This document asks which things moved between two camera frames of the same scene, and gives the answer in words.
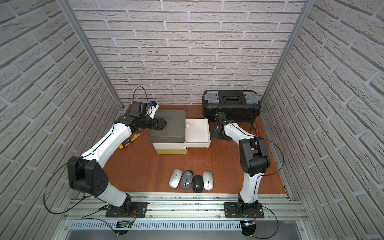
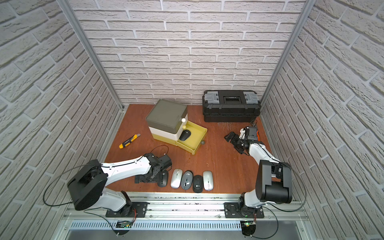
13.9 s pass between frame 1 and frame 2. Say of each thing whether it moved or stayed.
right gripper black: moved
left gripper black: moved
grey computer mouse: stayed
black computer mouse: stayed
